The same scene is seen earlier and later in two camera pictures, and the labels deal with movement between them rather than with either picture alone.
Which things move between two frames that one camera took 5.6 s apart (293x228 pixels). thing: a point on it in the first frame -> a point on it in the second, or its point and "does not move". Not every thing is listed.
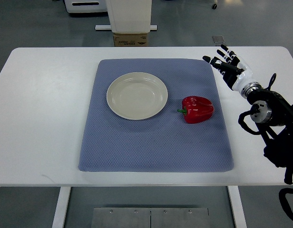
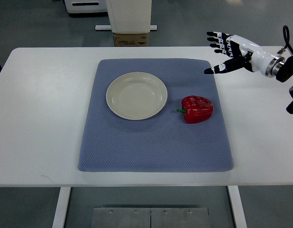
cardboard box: x=132 y=40 does not move
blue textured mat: x=166 y=142 does not move
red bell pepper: x=196 y=109 does not move
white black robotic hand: x=235 y=71 -> x=244 y=53
